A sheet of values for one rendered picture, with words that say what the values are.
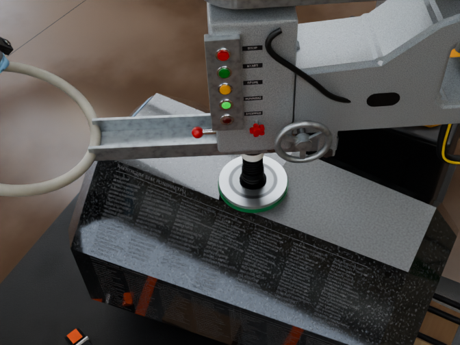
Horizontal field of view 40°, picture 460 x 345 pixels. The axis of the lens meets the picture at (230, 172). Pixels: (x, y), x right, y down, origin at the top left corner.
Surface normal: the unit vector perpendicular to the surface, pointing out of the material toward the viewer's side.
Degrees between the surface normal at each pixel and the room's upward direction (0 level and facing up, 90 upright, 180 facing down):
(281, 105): 90
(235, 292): 45
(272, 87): 90
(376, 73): 90
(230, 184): 0
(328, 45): 4
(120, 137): 2
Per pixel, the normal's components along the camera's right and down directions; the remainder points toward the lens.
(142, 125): 0.05, 0.76
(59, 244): -0.04, -0.65
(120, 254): -0.35, 0.02
